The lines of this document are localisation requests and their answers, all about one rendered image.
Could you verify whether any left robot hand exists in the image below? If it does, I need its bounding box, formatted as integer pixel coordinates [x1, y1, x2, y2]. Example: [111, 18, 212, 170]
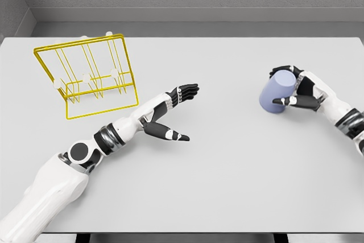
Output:
[136, 83, 200, 142]

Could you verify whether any yellow wire cup holder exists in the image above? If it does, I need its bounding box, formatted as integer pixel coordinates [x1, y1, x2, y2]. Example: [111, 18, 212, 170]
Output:
[33, 31, 139, 120]

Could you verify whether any lavender blue cup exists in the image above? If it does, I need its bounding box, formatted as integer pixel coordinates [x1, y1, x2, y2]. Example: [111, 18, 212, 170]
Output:
[258, 70, 297, 115]

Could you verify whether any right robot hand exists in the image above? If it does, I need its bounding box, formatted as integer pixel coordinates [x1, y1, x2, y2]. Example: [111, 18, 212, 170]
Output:
[269, 65, 338, 112]

